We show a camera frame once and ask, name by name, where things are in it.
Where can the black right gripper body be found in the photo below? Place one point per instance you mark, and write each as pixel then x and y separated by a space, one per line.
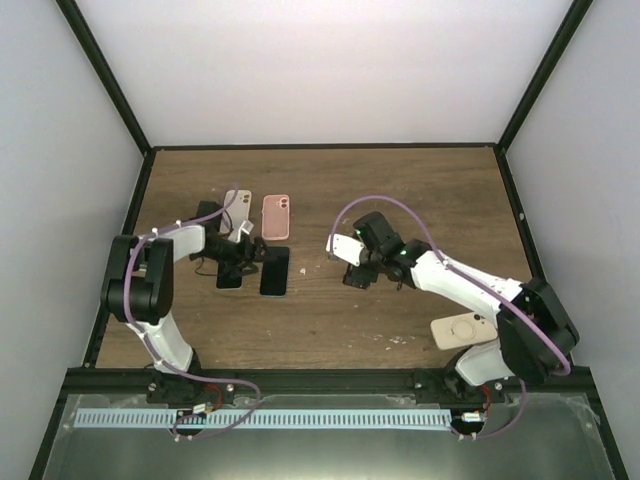
pixel 357 278

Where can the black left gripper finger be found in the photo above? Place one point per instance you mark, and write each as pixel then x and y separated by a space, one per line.
pixel 260 247
pixel 258 259

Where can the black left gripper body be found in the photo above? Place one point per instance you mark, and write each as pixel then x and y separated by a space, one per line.
pixel 235 258

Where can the black screen smartphone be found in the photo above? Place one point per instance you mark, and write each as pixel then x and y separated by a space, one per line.
pixel 274 275
pixel 228 277

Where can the pink phone case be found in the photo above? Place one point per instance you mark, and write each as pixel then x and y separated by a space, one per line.
pixel 275 224

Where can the white phone case with ring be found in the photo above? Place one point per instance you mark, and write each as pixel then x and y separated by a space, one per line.
pixel 239 203

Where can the beige phone case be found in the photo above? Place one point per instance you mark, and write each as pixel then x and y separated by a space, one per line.
pixel 462 330

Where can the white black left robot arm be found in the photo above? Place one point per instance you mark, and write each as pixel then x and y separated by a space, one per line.
pixel 138 285

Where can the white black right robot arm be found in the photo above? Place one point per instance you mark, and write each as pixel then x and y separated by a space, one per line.
pixel 534 334

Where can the grey metal plate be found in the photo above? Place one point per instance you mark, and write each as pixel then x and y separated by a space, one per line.
pixel 545 436

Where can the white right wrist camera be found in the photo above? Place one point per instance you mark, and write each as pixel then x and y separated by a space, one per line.
pixel 348 249

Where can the black aluminium frame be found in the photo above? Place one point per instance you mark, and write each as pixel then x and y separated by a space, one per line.
pixel 420 383

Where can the light blue slotted cable duct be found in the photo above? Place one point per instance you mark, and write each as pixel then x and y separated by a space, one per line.
pixel 438 420

